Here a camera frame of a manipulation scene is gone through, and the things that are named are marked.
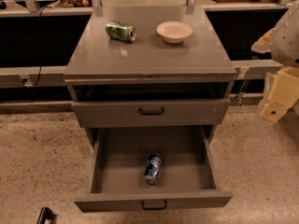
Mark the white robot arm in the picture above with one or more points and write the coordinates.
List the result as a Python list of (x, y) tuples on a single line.
[(282, 41)]

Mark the grey drawer cabinet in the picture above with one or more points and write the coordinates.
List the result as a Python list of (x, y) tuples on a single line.
[(103, 69)]

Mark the green soda can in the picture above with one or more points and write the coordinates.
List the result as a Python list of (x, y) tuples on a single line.
[(121, 31)]

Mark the white ceramic bowl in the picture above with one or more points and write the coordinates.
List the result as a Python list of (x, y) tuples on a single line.
[(174, 32)]

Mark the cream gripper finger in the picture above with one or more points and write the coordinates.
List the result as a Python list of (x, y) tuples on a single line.
[(281, 92)]

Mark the closed grey upper drawer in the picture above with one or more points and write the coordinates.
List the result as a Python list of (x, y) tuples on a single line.
[(150, 113)]

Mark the blue pepsi can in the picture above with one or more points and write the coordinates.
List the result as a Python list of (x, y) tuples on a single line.
[(152, 168)]

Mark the open grey middle drawer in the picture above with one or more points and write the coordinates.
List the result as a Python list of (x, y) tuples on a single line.
[(187, 177)]

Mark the black object on floor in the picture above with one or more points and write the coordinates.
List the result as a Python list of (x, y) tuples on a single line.
[(44, 215)]

